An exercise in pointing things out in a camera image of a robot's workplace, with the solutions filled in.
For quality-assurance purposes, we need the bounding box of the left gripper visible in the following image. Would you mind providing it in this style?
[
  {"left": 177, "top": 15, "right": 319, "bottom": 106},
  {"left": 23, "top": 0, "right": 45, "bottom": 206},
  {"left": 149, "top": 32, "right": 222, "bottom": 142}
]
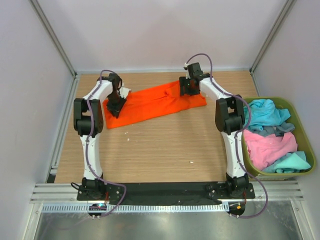
[{"left": 106, "top": 92, "right": 127, "bottom": 118}]

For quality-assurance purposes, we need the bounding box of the orange t-shirt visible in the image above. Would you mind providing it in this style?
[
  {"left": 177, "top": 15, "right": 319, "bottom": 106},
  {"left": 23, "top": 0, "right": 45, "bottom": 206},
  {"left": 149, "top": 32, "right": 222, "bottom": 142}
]
[{"left": 103, "top": 81, "right": 207, "bottom": 129}]

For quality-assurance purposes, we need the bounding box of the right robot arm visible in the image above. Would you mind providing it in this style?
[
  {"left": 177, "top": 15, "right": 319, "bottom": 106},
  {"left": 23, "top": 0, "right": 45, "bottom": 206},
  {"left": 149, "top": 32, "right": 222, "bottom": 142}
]
[{"left": 179, "top": 62, "right": 249, "bottom": 198}]

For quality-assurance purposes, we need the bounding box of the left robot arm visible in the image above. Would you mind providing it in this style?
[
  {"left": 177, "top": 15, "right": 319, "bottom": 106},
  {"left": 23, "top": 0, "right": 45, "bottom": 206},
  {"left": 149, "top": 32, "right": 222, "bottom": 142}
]
[{"left": 71, "top": 70, "right": 130, "bottom": 201}]

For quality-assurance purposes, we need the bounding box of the light blue t-shirt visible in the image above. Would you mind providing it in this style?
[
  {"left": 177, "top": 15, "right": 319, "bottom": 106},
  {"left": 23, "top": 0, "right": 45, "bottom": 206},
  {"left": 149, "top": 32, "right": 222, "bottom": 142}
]
[{"left": 243, "top": 99, "right": 291, "bottom": 131}]

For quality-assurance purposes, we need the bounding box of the pink t-shirt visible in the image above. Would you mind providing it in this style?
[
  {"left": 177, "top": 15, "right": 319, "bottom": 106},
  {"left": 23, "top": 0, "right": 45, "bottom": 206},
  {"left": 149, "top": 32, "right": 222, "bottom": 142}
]
[{"left": 243, "top": 130, "right": 298, "bottom": 171}]

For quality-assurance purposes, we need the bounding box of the grey t-shirt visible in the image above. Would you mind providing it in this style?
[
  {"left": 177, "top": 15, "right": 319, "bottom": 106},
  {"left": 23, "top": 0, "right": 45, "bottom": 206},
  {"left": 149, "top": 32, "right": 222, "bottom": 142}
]
[{"left": 254, "top": 122, "right": 295, "bottom": 137}]

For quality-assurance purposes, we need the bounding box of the green laundry basket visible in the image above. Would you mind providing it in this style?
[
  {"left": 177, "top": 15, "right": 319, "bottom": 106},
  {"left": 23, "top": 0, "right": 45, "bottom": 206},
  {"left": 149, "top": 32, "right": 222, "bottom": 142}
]
[{"left": 241, "top": 96, "right": 317, "bottom": 180}]

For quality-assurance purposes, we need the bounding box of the turquoise t-shirt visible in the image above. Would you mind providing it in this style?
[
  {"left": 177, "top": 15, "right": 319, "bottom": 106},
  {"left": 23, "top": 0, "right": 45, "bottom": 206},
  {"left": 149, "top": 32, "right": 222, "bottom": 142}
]
[{"left": 262, "top": 151, "right": 311, "bottom": 174}]

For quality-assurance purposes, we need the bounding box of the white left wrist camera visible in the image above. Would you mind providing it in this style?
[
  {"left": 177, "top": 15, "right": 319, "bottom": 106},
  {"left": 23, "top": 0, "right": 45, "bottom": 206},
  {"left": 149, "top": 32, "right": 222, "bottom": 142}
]
[{"left": 119, "top": 86, "right": 132, "bottom": 99}]

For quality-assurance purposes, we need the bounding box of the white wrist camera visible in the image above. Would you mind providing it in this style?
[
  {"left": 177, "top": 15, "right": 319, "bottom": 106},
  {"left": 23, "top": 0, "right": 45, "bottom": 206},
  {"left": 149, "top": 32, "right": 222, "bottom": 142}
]
[
  {"left": 183, "top": 62, "right": 189, "bottom": 76},
  {"left": 119, "top": 86, "right": 132, "bottom": 99}
]

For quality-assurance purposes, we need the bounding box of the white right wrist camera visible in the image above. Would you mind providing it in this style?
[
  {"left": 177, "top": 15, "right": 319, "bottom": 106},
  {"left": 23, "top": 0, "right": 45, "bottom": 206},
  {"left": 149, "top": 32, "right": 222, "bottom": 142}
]
[{"left": 183, "top": 62, "right": 189, "bottom": 76}]

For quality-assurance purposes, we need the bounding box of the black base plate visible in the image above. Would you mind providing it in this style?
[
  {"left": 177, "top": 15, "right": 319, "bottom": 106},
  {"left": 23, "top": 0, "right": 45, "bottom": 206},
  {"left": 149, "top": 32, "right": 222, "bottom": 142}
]
[{"left": 70, "top": 182, "right": 256, "bottom": 206}]

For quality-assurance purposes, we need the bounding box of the white slotted cable duct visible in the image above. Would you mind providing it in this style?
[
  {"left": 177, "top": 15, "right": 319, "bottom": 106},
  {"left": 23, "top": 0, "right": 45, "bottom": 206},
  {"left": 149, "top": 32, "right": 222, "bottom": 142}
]
[{"left": 42, "top": 202, "right": 229, "bottom": 214}]

